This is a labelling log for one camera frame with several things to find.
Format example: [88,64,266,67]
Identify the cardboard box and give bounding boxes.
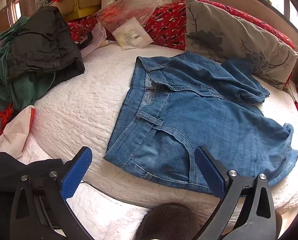
[50,0,109,22]

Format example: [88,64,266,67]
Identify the white paper sheet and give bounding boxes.
[80,22,107,58]

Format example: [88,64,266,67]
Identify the white quilted bed cover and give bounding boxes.
[15,40,298,240]

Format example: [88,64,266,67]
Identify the black garment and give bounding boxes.
[7,6,86,85]

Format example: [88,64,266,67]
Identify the blue denim pants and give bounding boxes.
[103,52,298,194]

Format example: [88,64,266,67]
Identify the black cloth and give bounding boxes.
[0,152,64,240]

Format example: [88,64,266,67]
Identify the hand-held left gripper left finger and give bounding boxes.
[10,146,93,240]

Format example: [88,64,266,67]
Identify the clear plastic bag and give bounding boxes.
[96,0,157,33]

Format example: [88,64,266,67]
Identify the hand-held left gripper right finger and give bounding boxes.
[194,145,276,240]

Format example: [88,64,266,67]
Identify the green garment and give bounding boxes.
[0,16,57,115]

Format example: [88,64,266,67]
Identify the white flat packet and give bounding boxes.
[111,16,154,50]

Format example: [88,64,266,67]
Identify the person's brown trouser leg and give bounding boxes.
[135,204,283,240]

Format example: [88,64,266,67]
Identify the beige floral pillow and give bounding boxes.
[184,0,298,90]

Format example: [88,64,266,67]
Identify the red printed blanket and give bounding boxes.
[66,0,296,53]

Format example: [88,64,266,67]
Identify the red fringed cloth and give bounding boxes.
[0,102,15,134]

